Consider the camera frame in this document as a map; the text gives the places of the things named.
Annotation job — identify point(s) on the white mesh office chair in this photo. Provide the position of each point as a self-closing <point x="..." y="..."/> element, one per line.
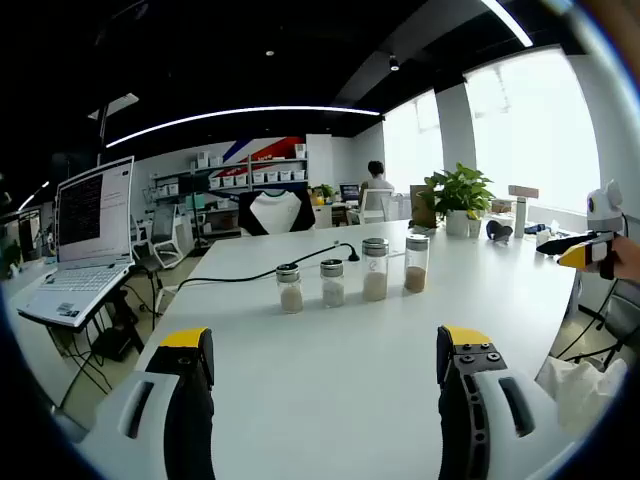
<point x="165" y="235"/>

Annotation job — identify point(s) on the small green plant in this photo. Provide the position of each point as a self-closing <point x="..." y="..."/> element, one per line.
<point x="325" y="191"/>

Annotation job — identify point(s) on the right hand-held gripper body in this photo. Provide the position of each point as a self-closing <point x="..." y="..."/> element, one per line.
<point x="606" y="210"/>

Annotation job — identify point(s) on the small seasoning bottle white powder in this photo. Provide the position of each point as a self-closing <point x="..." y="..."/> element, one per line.
<point x="332" y="295"/>

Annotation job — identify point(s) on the white thermos bottle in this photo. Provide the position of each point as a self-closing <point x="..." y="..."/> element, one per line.
<point x="520" y="217"/>

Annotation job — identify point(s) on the curved ceiling light strip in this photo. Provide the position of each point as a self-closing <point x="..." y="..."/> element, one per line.
<point x="240" y="111"/>

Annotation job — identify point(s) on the straight ceiling light strip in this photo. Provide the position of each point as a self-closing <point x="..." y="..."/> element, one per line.
<point x="507" y="20"/>

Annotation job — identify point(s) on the shelving rack with white bins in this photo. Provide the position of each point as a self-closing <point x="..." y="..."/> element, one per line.
<point x="235" y="175"/>

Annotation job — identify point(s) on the background computer monitor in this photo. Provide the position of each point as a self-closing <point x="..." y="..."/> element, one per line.
<point x="350" y="192"/>

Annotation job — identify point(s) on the black and white shirt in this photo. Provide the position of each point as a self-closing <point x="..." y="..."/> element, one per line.
<point x="275" y="212"/>

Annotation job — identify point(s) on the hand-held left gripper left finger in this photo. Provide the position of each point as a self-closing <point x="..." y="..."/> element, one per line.
<point x="150" y="425"/>

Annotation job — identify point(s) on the white laptop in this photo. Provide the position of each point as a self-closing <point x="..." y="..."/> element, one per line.
<point x="85" y="220"/>

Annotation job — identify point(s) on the white ceiling air conditioner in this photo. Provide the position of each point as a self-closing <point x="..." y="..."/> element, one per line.
<point x="117" y="104"/>

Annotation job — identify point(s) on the teal storage box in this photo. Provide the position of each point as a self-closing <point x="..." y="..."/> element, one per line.
<point x="196" y="202"/>

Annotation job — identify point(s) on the ceiling track spotlight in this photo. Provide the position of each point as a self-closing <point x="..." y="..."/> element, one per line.
<point x="394" y="63"/>

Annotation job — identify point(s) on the person's right hand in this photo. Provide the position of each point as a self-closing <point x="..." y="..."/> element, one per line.
<point x="629" y="257"/>

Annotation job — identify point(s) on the small seasoning bottle beige granules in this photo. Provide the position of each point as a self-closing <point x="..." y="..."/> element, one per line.
<point x="290" y="300"/>

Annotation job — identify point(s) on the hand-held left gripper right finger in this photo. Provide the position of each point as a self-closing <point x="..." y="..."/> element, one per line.
<point x="480" y="425"/>

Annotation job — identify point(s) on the green potted plant white pot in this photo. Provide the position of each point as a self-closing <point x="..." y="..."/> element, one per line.
<point x="462" y="190"/>

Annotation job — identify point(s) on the brown cardboard box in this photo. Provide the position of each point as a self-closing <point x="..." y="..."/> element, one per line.
<point x="420" y="210"/>

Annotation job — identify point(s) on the large seasoning bottle brown granules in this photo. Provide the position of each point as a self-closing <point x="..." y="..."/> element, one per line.
<point x="416" y="280"/>

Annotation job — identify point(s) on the grey office chair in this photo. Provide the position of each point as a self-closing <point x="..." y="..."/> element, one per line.
<point x="622" y="315"/>

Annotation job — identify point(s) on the white plastic bag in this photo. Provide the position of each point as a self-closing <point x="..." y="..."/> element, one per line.
<point x="585" y="395"/>

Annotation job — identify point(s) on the long brown box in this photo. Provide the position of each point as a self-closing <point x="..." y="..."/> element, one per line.
<point x="523" y="191"/>

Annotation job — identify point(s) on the large seasoning bottle pale powder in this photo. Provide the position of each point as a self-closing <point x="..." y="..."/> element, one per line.
<point x="375" y="287"/>

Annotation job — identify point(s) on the black rounded object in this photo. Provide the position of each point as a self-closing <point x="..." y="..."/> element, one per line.
<point x="499" y="232"/>

